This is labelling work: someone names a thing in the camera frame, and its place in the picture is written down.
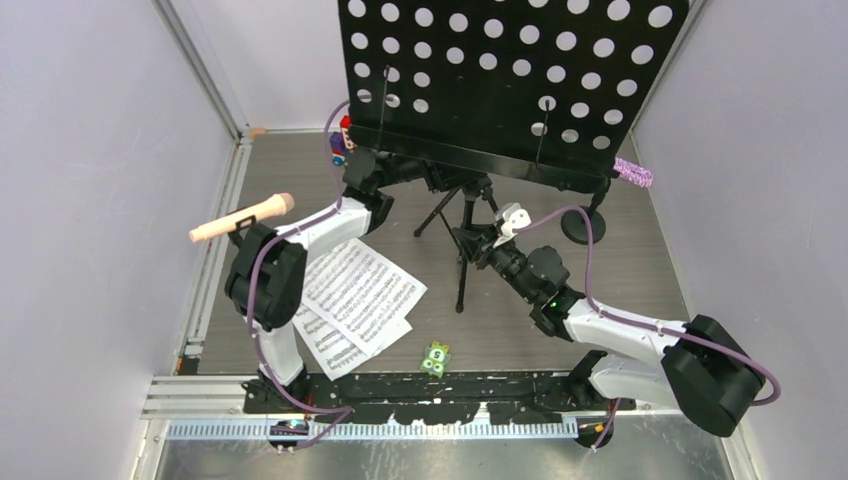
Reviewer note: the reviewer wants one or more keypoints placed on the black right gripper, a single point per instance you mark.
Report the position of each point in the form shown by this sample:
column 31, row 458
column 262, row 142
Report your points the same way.
column 477, row 241

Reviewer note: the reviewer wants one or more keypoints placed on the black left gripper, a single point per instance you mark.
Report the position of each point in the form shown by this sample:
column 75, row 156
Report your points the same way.
column 443, row 177

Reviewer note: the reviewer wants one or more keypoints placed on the sheet music page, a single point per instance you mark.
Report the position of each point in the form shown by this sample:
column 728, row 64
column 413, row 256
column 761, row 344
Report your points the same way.
column 336, row 355
column 360, row 292

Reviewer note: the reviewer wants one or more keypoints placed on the black music stand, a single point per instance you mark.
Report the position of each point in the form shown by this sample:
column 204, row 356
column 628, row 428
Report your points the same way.
column 540, row 91

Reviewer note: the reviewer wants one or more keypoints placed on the beige microphone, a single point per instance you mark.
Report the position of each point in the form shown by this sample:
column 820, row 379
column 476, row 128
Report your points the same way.
column 276, row 205

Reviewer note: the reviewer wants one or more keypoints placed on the black microphone stand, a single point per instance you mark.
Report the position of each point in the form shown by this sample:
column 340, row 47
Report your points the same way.
column 584, row 225
column 234, row 235

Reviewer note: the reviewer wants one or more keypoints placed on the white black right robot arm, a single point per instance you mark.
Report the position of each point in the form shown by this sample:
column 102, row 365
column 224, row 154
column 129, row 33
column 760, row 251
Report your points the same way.
column 695, row 366

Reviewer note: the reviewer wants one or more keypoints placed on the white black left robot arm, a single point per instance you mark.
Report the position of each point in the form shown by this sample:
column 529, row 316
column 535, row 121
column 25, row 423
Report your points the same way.
column 266, row 279

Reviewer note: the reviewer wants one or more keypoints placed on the colourful toy block truck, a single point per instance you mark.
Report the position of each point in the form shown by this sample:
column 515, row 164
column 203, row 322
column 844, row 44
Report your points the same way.
column 340, row 142

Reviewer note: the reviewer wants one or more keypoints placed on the green toy block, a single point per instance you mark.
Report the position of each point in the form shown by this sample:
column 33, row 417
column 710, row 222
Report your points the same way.
column 436, row 357

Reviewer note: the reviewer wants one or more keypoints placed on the purple glitter microphone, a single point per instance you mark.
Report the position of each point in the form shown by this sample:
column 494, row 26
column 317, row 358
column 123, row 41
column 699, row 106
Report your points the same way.
column 633, row 173

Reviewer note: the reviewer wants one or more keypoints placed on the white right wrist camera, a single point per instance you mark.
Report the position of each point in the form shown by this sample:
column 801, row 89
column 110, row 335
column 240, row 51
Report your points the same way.
column 510, row 220

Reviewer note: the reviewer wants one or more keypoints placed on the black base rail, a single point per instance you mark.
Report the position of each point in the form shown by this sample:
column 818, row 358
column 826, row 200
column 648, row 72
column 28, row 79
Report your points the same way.
column 521, row 397

